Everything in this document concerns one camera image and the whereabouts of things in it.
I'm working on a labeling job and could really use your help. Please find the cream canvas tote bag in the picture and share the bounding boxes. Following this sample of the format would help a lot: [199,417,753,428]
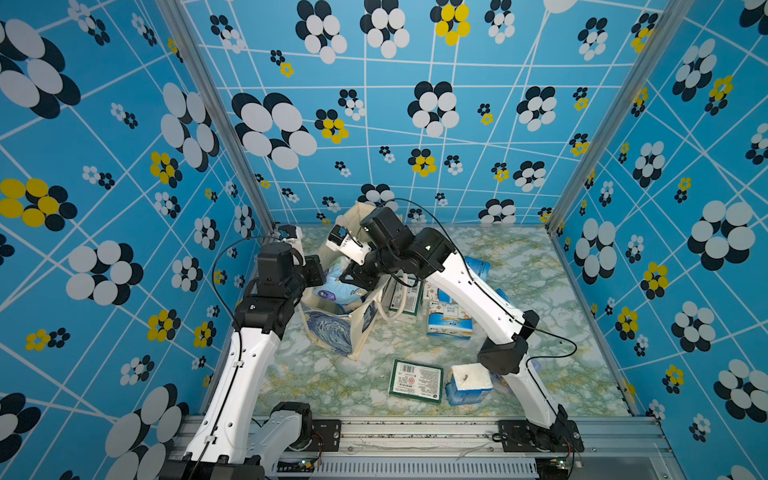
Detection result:
[299,230,387,361]

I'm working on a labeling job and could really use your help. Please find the blue tissue pack white top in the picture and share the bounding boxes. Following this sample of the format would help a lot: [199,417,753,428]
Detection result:
[446,363,493,406]

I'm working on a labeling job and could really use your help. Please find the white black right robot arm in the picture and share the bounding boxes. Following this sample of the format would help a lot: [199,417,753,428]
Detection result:
[325,207,584,453]

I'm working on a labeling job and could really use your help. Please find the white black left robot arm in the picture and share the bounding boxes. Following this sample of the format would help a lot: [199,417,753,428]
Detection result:
[158,239,325,479]

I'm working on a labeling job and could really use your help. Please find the white blue printed tissue pack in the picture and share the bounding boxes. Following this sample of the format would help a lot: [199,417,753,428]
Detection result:
[422,281,452,304]

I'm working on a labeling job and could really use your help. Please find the green white tissue pack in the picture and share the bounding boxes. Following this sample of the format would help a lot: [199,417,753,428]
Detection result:
[385,275,423,317]

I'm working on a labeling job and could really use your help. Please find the blue tissue pack rear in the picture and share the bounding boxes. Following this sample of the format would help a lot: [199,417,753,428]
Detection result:
[465,256,490,281]

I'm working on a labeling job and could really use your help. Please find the colourful small tissue pack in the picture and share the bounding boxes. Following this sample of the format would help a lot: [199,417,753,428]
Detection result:
[427,301,473,340]

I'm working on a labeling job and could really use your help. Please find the green flat tissue pack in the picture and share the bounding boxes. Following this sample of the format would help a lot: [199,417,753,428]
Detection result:
[388,359,444,404]

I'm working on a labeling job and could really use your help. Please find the purple tissue pack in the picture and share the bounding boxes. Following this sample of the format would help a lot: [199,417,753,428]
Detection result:
[491,357,541,395]

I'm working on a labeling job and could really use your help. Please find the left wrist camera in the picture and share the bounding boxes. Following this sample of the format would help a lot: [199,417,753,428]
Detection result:
[277,224,304,259]

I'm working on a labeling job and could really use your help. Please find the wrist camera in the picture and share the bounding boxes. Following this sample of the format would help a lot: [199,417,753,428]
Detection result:
[325,224,371,265]
[277,224,304,259]

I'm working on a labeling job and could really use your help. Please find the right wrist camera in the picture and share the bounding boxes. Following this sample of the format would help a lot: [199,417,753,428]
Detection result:
[325,224,371,265]

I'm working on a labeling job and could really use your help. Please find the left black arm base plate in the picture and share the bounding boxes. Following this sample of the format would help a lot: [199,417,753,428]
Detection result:
[286,419,342,453]

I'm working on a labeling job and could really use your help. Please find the aluminium front rail frame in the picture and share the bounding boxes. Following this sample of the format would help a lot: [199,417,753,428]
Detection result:
[169,416,685,479]

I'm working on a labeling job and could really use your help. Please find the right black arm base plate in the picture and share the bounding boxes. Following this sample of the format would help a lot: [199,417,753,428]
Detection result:
[491,419,584,454]

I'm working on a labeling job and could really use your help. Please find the left aluminium corner post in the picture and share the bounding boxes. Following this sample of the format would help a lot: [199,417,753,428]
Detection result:
[157,0,275,233]

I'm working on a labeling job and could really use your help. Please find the aluminium corner post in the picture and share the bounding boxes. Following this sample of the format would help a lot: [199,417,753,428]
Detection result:
[546,0,695,236]
[157,0,275,233]

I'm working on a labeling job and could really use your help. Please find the right aluminium corner post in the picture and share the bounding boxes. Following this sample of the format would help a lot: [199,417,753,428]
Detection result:
[546,0,695,236]

